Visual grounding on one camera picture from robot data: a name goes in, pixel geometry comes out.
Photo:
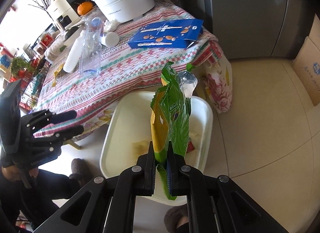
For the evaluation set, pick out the patterned striped tablecloth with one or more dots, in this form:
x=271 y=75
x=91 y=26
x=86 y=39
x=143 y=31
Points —
x=120 y=67

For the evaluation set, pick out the person's left hand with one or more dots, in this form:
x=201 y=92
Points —
x=8 y=173

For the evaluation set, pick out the person's leg in dark pants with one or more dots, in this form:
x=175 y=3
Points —
x=42 y=190

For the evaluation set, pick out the white electric pot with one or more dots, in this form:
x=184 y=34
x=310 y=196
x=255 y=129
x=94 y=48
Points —
x=122 y=5

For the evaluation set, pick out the grey refrigerator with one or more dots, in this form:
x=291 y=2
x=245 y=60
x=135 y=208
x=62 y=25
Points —
x=250 y=15

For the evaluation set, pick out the white floral cloth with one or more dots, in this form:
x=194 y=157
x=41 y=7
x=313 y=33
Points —
x=56 y=47

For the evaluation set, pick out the orange fruit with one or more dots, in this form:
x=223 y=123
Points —
x=85 y=8

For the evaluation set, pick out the red labelled jar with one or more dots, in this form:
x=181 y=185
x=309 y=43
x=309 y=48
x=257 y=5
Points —
x=47 y=40

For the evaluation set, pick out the brown cardboard box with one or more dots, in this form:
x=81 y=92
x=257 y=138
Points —
x=308 y=67

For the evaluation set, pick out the blue cardboard box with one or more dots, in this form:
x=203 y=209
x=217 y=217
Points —
x=162 y=35

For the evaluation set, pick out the green squash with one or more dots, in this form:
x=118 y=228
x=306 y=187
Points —
x=73 y=32

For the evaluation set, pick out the white tissue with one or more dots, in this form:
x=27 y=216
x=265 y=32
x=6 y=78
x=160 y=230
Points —
x=110 y=25

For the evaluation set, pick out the dry branches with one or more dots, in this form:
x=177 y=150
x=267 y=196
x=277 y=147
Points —
x=41 y=5

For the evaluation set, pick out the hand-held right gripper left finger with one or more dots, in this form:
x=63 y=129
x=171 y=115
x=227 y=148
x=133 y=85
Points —
x=146 y=173

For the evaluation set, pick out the small red packet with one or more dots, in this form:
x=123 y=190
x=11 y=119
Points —
x=191 y=146

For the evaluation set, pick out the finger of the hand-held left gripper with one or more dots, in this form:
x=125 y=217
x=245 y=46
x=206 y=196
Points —
x=62 y=116
x=72 y=132

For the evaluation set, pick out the green snack bag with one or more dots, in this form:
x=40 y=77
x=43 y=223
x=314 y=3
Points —
x=175 y=112

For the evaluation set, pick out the white table leg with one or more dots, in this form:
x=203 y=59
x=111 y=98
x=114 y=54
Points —
x=73 y=144

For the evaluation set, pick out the clear plastic bottle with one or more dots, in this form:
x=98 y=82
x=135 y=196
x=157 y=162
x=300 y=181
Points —
x=90 y=52

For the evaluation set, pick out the brown fuzzy slipper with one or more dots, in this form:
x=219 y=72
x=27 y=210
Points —
x=175 y=214
x=78 y=169

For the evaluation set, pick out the green leafy plant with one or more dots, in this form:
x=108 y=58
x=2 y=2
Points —
x=21 y=65

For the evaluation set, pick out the cream air fryer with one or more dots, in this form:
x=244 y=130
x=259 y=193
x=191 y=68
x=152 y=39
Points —
x=60 y=10

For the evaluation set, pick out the tall white plastic bottle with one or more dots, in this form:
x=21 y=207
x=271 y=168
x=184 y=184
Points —
x=73 y=52

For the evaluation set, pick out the white plastic bin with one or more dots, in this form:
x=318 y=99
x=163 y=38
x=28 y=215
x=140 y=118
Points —
x=125 y=127

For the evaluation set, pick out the floral table cover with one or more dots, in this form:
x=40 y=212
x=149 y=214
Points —
x=220 y=85

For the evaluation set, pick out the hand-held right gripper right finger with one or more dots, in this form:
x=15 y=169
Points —
x=170 y=175

